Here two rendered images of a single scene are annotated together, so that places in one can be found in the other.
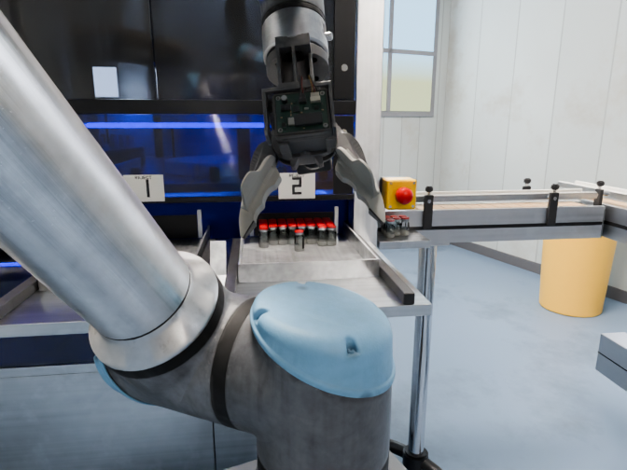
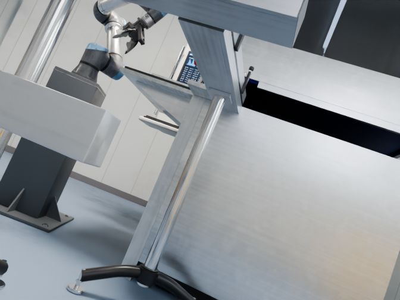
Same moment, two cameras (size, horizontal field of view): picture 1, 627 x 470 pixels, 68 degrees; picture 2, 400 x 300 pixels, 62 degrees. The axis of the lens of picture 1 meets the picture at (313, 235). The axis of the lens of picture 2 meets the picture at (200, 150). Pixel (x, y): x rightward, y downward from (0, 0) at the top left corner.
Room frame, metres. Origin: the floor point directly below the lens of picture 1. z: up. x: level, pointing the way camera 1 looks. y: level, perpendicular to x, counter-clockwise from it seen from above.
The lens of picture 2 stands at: (1.73, -1.50, 0.47)
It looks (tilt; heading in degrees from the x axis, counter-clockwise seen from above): 6 degrees up; 110
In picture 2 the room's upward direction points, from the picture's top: 22 degrees clockwise
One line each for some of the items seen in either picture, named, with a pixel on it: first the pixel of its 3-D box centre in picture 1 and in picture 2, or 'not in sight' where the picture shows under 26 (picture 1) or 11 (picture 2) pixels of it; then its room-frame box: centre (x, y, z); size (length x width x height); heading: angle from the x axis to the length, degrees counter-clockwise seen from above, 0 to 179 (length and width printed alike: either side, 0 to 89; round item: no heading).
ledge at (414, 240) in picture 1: (397, 238); (205, 91); (1.18, -0.22, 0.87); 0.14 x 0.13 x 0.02; 7
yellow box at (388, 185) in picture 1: (397, 192); not in sight; (1.14, -0.21, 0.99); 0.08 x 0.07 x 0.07; 7
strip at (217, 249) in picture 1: (215, 266); not in sight; (0.81, 0.18, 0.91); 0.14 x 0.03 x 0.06; 7
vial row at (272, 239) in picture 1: (297, 234); not in sight; (1.08, 0.04, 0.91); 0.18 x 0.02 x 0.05; 97
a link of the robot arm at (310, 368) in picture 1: (315, 371); (95, 56); (0.36, 0.00, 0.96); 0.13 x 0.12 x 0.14; 67
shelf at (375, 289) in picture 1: (220, 271); (180, 106); (0.90, 0.19, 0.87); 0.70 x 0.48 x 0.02; 97
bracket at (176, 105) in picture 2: not in sight; (161, 103); (0.92, -0.06, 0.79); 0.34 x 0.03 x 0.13; 7
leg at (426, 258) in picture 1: (421, 360); (183, 186); (1.30, -0.33, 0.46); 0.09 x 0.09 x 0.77; 7
